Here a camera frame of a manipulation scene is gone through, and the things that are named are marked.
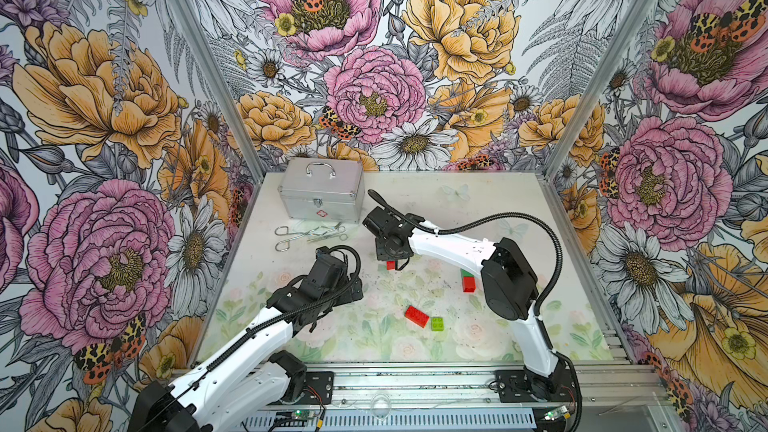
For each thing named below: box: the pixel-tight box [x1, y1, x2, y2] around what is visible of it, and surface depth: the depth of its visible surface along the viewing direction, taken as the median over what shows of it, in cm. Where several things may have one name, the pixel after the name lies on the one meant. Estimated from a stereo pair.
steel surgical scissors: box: [274, 223, 346, 236], surface depth 107 cm
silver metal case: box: [277, 157, 364, 224], surface depth 101 cm
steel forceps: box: [275, 233, 349, 252], surface depth 104 cm
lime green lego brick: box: [431, 316, 445, 332], surface depth 85 cm
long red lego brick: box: [404, 305, 430, 328], surface depth 87 cm
